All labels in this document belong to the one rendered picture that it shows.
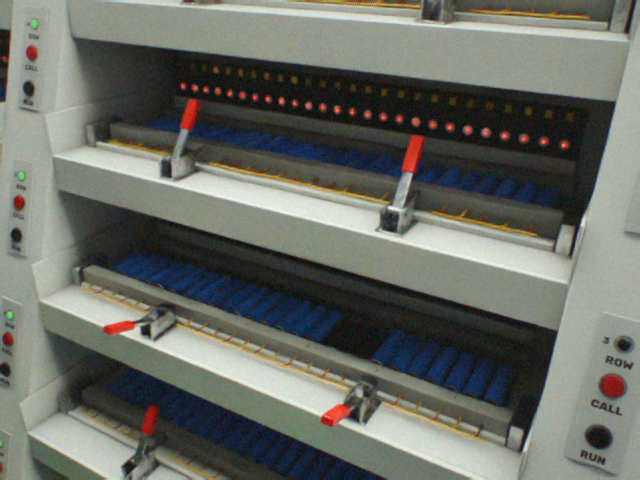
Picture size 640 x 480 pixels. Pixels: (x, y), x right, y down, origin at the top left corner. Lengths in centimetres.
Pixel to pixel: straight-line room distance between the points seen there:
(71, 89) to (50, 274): 24
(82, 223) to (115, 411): 26
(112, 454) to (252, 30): 55
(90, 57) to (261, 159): 27
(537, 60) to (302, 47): 22
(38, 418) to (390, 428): 51
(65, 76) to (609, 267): 63
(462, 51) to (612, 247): 20
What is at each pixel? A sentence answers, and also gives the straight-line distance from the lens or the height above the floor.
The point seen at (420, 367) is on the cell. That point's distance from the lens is 65.
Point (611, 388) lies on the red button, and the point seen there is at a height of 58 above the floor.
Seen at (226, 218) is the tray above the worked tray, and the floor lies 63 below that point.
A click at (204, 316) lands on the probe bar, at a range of 72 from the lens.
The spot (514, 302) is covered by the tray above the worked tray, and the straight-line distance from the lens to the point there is 53.
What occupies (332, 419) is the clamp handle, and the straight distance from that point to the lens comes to 54.
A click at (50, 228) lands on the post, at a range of 83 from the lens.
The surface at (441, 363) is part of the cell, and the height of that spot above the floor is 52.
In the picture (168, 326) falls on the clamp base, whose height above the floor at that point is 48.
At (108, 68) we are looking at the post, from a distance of 86.
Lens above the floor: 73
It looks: 10 degrees down
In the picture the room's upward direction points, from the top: 10 degrees clockwise
